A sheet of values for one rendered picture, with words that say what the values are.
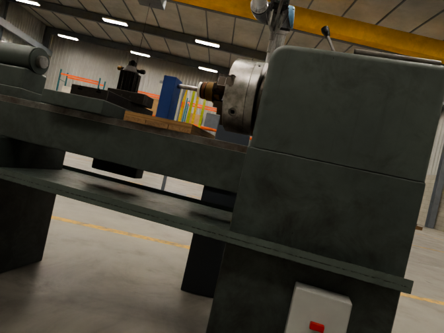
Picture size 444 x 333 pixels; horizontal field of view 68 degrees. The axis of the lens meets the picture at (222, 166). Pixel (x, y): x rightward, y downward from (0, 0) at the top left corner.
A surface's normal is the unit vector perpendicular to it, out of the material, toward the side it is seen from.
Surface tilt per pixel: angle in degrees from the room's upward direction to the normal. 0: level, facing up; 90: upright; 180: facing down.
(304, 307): 90
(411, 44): 90
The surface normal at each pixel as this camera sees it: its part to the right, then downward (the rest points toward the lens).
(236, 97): -0.27, 0.19
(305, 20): 0.02, 0.01
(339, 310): -0.22, -0.04
